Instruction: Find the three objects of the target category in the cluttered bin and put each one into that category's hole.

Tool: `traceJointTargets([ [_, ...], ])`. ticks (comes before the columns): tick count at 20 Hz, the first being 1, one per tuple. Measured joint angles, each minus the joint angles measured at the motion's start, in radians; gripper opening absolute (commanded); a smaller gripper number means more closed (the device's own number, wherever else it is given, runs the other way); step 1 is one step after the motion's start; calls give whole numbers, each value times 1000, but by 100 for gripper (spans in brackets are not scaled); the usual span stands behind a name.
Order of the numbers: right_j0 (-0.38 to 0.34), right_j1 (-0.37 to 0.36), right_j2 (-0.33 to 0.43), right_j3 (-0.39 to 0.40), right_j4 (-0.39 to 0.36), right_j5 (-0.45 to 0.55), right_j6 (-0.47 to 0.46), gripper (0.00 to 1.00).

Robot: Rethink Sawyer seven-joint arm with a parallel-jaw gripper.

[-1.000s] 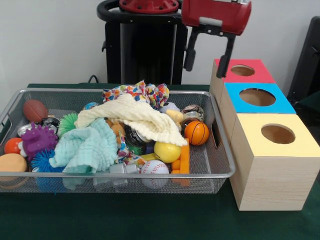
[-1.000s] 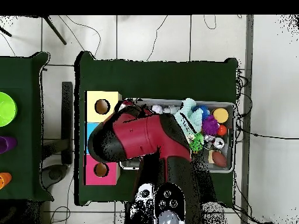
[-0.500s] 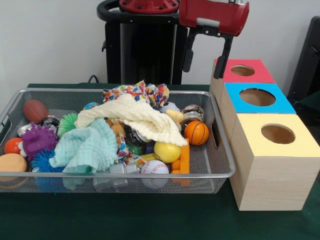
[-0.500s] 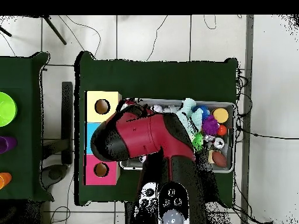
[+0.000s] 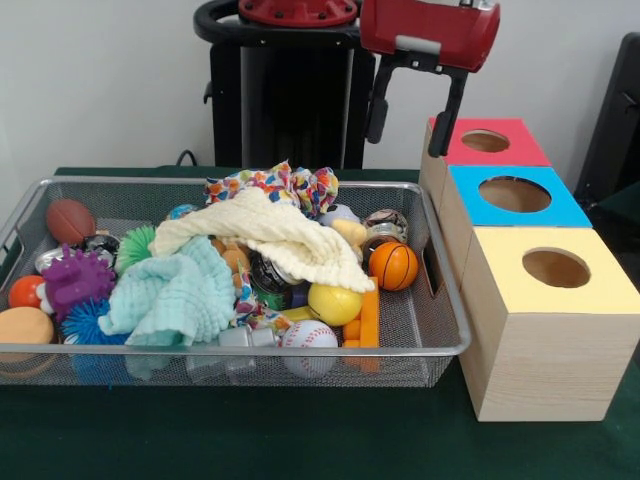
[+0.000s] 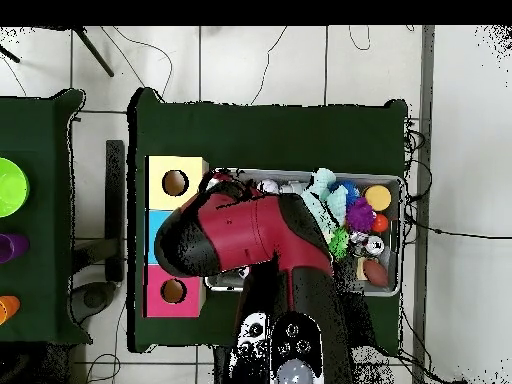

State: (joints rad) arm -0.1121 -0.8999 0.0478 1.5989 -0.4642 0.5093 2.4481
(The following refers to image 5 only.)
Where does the brown toy football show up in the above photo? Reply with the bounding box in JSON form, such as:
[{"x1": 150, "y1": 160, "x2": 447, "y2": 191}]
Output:
[{"x1": 45, "y1": 199, "x2": 97, "y2": 246}]

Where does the cream waffle cloth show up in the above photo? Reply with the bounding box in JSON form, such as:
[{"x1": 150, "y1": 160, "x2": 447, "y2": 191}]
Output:
[{"x1": 148, "y1": 187, "x2": 377, "y2": 294}]

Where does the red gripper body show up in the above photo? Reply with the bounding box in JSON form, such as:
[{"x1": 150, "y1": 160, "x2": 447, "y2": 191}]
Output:
[{"x1": 359, "y1": 0, "x2": 501, "y2": 76}]

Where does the wooden box with three holes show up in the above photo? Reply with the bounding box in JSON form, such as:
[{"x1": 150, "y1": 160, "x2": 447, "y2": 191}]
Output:
[{"x1": 418, "y1": 117, "x2": 640, "y2": 423}]

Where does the silver mesh bin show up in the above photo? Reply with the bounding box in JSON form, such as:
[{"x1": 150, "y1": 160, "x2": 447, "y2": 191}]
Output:
[{"x1": 0, "y1": 174, "x2": 472, "y2": 389}]

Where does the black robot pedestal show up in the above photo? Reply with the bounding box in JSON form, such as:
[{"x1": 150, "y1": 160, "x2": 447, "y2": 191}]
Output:
[{"x1": 193, "y1": 0, "x2": 381, "y2": 171}]

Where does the black chair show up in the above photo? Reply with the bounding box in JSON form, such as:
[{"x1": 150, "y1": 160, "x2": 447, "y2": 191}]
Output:
[{"x1": 574, "y1": 32, "x2": 640, "y2": 201}]

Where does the dark green side tablecloth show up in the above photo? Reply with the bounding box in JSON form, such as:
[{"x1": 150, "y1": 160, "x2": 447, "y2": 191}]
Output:
[{"x1": 594, "y1": 182, "x2": 640, "y2": 236}]

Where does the mint waffle cloth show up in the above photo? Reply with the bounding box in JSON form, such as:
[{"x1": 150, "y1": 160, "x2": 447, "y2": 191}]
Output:
[{"x1": 98, "y1": 234, "x2": 236, "y2": 347}]

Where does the yellow ball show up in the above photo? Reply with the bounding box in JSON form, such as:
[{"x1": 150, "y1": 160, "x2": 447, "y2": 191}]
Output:
[{"x1": 307, "y1": 284, "x2": 363, "y2": 329}]

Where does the white toy baseball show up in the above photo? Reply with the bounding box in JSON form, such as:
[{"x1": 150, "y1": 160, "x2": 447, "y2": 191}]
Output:
[{"x1": 279, "y1": 320, "x2": 339, "y2": 379}]

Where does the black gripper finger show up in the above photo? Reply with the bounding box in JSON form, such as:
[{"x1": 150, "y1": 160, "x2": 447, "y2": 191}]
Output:
[
  {"x1": 364, "y1": 52, "x2": 401, "y2": 145},
  {"x1": 428, "y1": 69, "x2": 471, "y2": 159}
]

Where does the purple spiky rubber toy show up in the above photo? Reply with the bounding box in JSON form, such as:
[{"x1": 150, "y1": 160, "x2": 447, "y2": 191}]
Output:
[{"x1": 40, "y1": 244, "x2": 118, "y2": 324}]

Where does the orange toy basketball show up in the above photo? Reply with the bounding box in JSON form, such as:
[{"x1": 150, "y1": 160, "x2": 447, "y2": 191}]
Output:
[{"x1": 368, "y1": 242, "x2": 419, "y2": 293}]

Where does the colourful patterned cloth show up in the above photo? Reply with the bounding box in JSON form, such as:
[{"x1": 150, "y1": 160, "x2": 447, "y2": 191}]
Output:
[{"x1": 203, "y1": 160, "x2": 340, "y2": 219}]

